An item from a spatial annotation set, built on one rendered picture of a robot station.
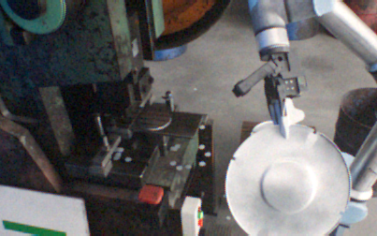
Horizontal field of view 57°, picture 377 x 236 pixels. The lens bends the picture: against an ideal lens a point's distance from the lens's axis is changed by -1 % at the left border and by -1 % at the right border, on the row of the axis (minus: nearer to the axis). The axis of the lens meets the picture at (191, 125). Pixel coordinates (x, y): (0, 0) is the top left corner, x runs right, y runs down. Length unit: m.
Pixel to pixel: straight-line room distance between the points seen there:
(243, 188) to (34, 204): 0.92
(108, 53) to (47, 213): 0.74
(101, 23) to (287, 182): 0.61
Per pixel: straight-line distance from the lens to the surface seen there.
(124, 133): 1.33
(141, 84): 1.22
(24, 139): 1.34
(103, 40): 1.00
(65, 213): 1.46
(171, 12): 1.52
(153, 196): 1.08
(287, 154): 0.85
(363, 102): 2.29
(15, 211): 1.61
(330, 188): 0.89
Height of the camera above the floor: 1.56
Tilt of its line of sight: 37 degrees down
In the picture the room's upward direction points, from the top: 3 degrees counter-clockwise
